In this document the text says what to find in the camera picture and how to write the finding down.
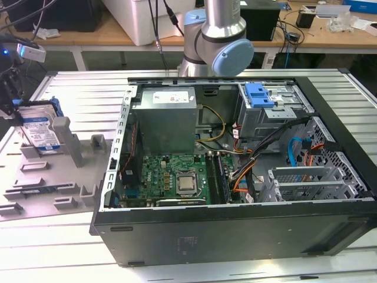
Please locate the grey power supply unit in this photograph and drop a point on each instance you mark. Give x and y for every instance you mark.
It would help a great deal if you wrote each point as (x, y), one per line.
(165, 129)

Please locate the black graphics card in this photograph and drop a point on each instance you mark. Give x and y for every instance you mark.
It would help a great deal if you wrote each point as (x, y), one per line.
(182, 202)

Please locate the metal disk bay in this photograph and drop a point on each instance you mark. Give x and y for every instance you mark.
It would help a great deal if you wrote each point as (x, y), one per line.
(309, 188)

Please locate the blue cardboard box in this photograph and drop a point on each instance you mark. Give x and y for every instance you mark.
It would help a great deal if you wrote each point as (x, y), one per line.
(362, 6)

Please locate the empty blue disk carrier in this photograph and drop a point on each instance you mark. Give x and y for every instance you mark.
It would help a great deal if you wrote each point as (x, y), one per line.
(259, 97)

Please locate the long wooden desk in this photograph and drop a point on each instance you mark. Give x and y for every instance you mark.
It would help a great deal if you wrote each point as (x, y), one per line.
(88, 38)

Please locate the metal drive cage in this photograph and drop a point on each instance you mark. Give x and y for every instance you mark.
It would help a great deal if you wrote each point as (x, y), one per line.
(265, 118)

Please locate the CPU socket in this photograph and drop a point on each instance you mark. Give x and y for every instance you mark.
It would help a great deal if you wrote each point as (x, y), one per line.
(188, 194)

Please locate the white grey carton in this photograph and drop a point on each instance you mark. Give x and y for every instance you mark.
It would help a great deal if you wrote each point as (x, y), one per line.
(332, 11)

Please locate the black open PC case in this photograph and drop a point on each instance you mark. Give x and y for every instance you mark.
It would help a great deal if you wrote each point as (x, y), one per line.
(235, 236)

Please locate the crumpled white wrapper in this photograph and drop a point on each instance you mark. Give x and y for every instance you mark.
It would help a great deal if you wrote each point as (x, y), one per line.
(44, 32)

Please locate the hard disk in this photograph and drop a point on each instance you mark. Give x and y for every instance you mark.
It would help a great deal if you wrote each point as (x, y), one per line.
(38, 132)

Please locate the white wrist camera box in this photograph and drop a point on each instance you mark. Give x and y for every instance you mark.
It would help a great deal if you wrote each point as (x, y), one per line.
(32, 54)

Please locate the small black box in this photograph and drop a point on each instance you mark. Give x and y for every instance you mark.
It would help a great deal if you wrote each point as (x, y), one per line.
(304, 19)

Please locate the grey parts rack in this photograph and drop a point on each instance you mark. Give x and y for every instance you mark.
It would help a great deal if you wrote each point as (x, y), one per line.
(59, 177)

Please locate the large black computer tower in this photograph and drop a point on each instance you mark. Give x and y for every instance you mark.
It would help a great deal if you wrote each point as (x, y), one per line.
(73, 14)

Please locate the clear plastic bag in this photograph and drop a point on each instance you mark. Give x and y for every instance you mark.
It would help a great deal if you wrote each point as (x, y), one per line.
(341, 23)

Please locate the small black adapter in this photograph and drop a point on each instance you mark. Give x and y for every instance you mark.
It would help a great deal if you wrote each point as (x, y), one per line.
(294, 36)

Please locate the black case fan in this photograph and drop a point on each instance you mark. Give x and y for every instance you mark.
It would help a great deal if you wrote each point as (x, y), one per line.
(129, 177)

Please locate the green motherboard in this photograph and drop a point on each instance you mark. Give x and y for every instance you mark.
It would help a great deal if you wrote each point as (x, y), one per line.
(156, 177)

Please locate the black RAM slot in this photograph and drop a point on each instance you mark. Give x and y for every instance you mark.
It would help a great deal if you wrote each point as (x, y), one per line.
(210, 177)
(223, 179)

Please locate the white plastic machine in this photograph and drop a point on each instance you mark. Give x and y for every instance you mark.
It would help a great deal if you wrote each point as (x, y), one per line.
(141, 23)

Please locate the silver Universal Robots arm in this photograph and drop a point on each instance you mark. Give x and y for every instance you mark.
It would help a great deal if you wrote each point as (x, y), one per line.
(224, 17)

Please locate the RAM stick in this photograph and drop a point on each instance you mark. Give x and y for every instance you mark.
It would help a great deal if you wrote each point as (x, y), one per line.
(32, 191)

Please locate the black desktop box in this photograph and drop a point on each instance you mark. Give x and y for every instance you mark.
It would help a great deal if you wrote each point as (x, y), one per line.
(262, 23)

